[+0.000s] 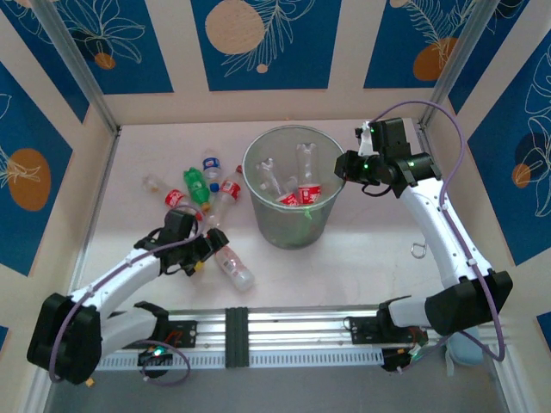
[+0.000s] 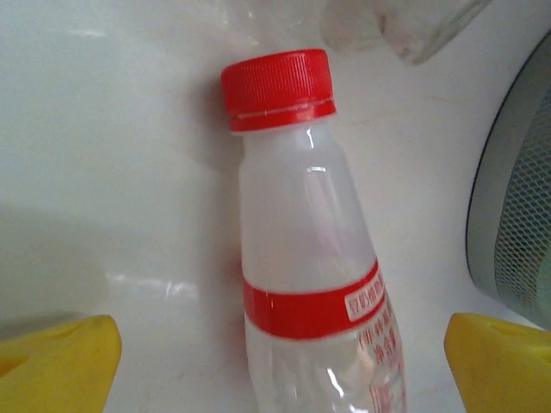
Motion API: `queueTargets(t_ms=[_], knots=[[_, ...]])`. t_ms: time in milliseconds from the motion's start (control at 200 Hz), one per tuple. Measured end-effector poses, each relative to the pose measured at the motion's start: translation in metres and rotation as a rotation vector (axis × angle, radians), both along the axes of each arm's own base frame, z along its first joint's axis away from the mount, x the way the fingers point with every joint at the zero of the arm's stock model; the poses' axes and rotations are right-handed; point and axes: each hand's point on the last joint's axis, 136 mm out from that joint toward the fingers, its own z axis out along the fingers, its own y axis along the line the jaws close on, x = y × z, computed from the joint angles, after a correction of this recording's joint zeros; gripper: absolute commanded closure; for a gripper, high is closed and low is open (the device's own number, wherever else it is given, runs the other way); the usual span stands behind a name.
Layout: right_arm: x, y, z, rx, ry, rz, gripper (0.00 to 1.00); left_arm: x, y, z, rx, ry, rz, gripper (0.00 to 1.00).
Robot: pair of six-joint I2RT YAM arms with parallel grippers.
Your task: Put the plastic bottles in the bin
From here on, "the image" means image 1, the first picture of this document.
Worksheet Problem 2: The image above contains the small controller board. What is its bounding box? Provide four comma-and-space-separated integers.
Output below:
381, 346, 425, 373
137, 343, 173, 367

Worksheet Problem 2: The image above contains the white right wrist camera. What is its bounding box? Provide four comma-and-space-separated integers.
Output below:
355, 120, 376, 157

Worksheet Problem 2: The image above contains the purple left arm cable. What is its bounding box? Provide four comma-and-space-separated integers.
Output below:
47, 205, 206, 386

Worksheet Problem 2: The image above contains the silver mesh waste bin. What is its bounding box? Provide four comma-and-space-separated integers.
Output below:
241, 124, 347, 250

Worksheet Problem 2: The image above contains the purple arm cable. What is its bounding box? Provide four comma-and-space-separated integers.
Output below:
373, 100, 505, 374
47, 205, 206, 386

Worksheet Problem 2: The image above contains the slotted grey cable duct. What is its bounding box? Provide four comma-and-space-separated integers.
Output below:
96, 350, 384, 372

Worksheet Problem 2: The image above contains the white red label plastic bottle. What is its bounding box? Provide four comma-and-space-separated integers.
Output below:
214, 244, 257, 294

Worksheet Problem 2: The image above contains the black centre rail bracket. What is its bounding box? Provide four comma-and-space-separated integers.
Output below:
225, 306, 251, 370

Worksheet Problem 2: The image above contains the aluminium corner post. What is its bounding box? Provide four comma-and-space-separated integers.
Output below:
30, 0, 122, 135
418, 0, 503, 130

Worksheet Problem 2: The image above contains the blue label plastic bottle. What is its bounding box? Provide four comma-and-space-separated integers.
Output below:
201, 148, 223, 192

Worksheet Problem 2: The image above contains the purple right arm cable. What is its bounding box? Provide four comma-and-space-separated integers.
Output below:
373, 100, 505, 374

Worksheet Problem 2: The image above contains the aluminium base frame rail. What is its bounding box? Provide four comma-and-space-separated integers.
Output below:
96, 305, 516, 373

